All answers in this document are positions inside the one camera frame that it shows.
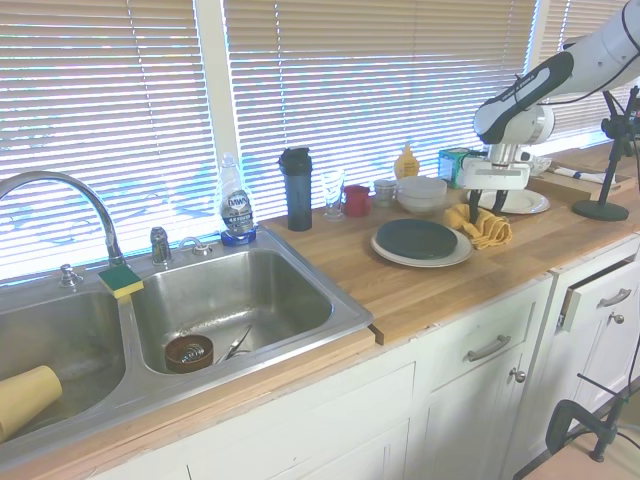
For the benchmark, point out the white dinner plate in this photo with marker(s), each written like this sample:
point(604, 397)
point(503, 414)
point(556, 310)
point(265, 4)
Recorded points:
point(530, 201)

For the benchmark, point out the black shaker bottle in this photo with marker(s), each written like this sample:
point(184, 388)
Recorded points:
point(299, 195)

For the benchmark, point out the chrome sink sprayer cap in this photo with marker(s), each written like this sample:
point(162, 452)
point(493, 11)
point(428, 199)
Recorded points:
point(70, 277)

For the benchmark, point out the stainless steel double sink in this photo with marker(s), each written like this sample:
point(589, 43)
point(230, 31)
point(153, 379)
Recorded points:
point(240, 295)

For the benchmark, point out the clear drinking glass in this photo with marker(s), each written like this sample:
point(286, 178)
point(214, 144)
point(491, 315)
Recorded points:
point(333, 195)

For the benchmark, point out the yellow plastic cup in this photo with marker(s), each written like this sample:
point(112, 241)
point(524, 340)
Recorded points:
point(27, 400)

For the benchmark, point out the yellow terry cloth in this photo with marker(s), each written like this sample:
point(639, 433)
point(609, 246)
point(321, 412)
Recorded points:
point(487, 230)

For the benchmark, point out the dark green C-clamp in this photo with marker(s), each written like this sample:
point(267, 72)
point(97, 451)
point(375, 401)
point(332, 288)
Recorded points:
point(562, 420)

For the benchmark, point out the green cardboard box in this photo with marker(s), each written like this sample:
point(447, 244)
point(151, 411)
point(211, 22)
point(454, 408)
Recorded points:
point(450, 167)

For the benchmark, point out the clear dish soap bottle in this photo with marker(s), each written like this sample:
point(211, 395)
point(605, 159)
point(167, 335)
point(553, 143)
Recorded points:
point(237, 210)

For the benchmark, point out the red mug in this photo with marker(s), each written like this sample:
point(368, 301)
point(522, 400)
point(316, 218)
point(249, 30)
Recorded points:
point(356, 201)

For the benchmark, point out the small patterned bowl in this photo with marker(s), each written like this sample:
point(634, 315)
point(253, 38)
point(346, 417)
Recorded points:
point(542, 165)

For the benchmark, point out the yellow mustard bottle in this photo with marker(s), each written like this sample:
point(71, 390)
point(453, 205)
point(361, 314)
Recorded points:
point(406, 162)

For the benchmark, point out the brown bowl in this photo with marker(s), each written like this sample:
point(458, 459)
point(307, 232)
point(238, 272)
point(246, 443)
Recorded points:
point(175, 362)

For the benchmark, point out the white and blue utensil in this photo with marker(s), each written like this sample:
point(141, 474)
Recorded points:
point(580, 175)

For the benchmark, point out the black round-base camera stand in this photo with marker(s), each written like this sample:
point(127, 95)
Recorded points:
point(600, 209)

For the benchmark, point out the white window blind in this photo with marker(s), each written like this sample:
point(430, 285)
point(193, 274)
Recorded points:
point(100, 100)
point(580, 120)
point(375, 90)

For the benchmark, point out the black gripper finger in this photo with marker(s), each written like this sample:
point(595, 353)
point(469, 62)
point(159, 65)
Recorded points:
point(474, 205)
point(499, 201)

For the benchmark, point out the large beige plate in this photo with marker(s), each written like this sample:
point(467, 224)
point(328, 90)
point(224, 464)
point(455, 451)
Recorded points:
point(462, 252)

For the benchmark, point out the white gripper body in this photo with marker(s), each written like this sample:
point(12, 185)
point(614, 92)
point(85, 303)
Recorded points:
point(495, 176)

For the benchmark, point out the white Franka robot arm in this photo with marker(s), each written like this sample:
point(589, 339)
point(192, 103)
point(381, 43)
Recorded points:
point(590, 60)

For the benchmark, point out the dark blue plate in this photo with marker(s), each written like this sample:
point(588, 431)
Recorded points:
point(417, 239)

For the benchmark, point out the knife in sink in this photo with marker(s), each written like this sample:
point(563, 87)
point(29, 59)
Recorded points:
point(235, 345)

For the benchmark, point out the wooden tray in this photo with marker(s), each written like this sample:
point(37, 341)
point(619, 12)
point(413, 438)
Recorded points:
point(560, 185)

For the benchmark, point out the chrome gooseneck faucet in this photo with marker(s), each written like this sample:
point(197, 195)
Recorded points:
point(95, 197)

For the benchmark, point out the yellow and green sponge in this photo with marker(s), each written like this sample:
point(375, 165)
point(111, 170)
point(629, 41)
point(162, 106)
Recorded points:
point(120, 281)

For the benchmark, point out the white ceramic bowl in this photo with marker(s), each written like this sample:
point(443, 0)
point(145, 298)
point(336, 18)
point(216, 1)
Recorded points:
point(420, 206)
point(422, 187)

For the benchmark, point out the small glass jar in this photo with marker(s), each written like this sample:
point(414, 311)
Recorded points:
point(385, 194)

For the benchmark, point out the round metal cabinet knob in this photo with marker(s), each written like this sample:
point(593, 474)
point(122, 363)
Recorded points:
point(518, 375)
point(619, 318)

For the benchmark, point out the wooden robot mounting table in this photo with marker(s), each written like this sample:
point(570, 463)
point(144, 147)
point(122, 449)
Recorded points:
point(590, 462)

